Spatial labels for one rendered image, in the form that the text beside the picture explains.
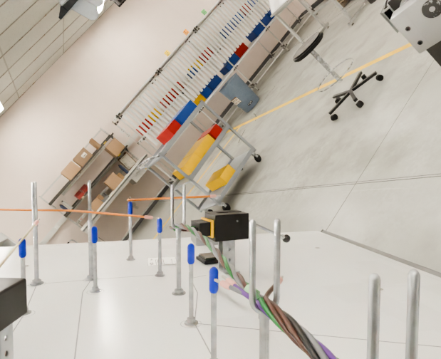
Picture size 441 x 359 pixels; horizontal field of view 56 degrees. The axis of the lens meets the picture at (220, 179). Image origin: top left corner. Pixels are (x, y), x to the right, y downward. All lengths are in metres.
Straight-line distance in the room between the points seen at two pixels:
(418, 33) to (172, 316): 0.67
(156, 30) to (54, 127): 2.99
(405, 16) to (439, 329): 0.57
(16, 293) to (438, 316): 0.43
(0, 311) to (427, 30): 0.79
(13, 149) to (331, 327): 8.39
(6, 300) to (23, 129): 8.39
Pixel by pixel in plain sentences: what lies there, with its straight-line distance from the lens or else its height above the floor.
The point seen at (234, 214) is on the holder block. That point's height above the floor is 1.15.
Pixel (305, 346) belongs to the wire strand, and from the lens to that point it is 0.21.
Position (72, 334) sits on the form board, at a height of 1.25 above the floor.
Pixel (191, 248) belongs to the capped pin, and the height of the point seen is 1.22.
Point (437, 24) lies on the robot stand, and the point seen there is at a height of 1.06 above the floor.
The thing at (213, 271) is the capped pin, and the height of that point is 1.22.
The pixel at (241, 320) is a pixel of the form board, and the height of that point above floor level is 1.12.
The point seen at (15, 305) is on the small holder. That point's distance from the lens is 0.40.
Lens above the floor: 1.34
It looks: 13 degrees down
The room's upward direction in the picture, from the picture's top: 49 degrees counter-clockwise
